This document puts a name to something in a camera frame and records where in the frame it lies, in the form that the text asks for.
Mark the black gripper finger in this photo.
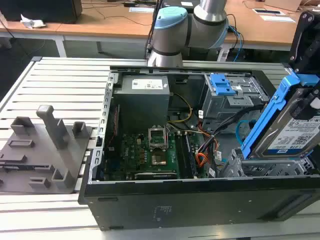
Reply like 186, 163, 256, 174
291, 86, 320, 121

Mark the hard disk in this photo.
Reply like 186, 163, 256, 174
241, 67, 320, 161

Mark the blue disk wire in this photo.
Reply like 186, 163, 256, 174
235, 119, 259, 151

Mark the red yellow black disk wire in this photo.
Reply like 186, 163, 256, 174
195, 129, 220, 172

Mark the metal disk bay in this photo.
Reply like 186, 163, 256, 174
219, 147, 313, 179

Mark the black expansion slot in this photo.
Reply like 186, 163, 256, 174
134, 171, 177, 180

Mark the white paper sheet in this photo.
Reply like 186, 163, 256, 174
259, 14, 297, 24
128, 6, 156, 14

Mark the metal drive cage blue latch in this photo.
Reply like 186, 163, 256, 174
201, 72, 271, 133

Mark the black PC case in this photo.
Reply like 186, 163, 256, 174
78, 65, 320, 232

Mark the metal CPU socket cover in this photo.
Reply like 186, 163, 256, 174
147, 124, 168, 151

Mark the CPU socket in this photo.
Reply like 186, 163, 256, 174
149, 152, 168, 168

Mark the grey power supply unit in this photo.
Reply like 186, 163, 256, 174
112, 74, 171, 131

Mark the green motherboard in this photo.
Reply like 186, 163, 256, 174
103, 124, 216, 181

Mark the wooden desk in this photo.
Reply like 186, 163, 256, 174
0, 0, 320, 58

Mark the black box on desk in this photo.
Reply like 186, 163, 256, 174
0, 0, 83, 25

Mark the grey parts rack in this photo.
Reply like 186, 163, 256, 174
0, 104, 97, 195

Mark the crumpled white tissue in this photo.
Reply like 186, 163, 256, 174
19, 13, 48, 30

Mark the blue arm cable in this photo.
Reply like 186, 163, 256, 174
227, 24, 245, 62

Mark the black cable bundle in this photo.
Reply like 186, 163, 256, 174
197, 104, 266, 156

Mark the yellow black power wire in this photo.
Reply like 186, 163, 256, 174
166, 92, 194, 124

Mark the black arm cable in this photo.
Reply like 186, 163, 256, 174
144, 0, 166, 61

